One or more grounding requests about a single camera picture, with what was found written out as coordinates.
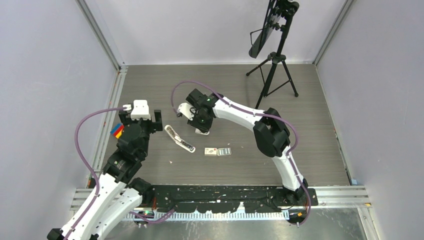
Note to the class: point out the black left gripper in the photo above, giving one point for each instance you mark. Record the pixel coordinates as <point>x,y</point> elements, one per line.
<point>154,126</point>

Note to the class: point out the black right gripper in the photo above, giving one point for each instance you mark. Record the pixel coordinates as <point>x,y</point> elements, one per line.
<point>203,128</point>

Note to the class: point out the white staple box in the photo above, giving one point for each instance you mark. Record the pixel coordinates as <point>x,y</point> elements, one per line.
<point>210,151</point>

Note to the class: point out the staple box tray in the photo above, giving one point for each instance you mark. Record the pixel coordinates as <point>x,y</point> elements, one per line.
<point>224,151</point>

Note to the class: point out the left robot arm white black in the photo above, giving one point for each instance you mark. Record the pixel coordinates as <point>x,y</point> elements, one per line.
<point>117,191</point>

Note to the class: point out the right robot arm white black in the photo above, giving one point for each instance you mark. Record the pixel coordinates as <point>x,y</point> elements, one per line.
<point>271,134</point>

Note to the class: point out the yellow green colourful block toy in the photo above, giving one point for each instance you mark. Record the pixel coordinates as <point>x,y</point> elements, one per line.
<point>117,130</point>

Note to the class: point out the black tripod stand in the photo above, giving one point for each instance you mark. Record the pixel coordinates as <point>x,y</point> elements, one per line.
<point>267,70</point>

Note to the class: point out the black tablet on tripod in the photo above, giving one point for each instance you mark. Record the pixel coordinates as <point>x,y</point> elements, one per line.
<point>279,17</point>

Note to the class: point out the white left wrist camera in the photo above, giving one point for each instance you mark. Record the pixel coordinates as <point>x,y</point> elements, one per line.
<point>140,110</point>

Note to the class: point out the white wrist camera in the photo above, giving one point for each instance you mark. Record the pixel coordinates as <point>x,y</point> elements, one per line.
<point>140,110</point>
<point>187,110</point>

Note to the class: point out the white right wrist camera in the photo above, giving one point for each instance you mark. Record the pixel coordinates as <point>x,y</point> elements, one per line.
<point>187,110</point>

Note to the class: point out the aluminium cable duct rail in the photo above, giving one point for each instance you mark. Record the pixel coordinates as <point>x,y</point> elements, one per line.
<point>239,215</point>

